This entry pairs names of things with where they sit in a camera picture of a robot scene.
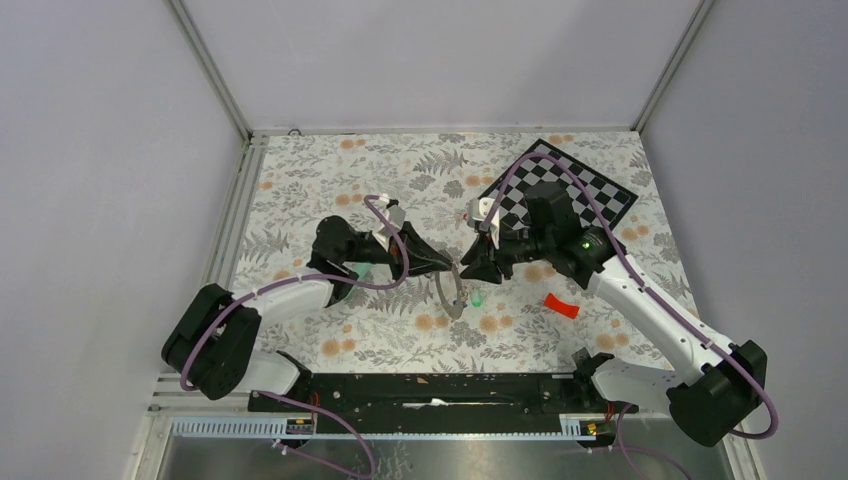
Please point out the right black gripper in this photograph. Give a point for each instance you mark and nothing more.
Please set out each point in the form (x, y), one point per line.
(483, 257)

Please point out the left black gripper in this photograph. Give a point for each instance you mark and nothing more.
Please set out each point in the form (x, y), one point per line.
(422, 259)

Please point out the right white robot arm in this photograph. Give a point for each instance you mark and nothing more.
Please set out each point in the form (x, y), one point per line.
(715, 382)

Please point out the mint green plastic stick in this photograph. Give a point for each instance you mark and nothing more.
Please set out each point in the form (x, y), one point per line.
(363, 276)

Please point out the red curved plastic piece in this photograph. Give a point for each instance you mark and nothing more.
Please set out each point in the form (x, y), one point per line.
(565, 309)

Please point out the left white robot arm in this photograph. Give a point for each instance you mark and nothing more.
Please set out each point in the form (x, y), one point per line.
(212, 345)

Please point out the metal key holder plate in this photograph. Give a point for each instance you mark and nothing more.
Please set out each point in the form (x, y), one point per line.
(451, 293)

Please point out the white slotted cable duct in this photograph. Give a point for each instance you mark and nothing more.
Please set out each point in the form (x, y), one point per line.
(557, 427)

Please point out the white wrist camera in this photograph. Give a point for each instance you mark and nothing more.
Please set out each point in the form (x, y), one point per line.
(477, 213)
(392, 218)

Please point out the floral patterned table mat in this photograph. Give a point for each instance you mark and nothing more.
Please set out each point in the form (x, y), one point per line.
(434, 176)

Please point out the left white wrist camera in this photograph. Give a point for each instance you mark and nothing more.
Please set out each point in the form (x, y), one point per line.
(392, 218)

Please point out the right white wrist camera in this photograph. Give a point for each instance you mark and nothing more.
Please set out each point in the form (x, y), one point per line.
(477, 213)

